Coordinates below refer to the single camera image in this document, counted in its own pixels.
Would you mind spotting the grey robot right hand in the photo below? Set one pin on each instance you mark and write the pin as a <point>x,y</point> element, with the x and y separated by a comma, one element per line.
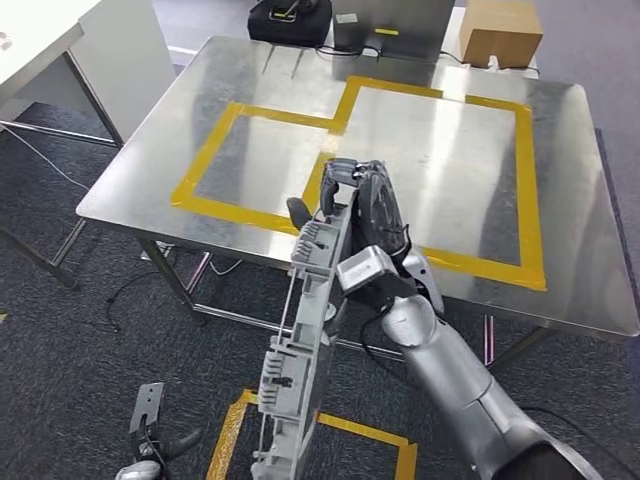
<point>377,212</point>

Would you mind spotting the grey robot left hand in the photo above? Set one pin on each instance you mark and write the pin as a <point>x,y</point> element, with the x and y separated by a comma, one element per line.
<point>170,450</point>

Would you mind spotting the silver plastic wheel cover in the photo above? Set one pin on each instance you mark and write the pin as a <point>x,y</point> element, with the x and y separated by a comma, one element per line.
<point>300,371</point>

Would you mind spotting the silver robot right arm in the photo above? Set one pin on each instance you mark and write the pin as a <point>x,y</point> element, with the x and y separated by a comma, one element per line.
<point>450,384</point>

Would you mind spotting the stainless steel workbench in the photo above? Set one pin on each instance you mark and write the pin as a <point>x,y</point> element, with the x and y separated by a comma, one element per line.
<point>575,199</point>

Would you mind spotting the grey equipment case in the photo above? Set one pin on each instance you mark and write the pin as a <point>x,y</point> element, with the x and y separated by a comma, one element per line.
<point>400,30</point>

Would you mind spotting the black bag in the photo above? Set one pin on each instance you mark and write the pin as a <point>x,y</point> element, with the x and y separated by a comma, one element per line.
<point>290,23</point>

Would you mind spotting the brown cardboard box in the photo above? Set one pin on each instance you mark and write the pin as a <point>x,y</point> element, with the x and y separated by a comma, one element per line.
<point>500,33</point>

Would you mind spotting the white desk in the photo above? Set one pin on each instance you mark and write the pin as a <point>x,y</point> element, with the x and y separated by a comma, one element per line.
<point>125,66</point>

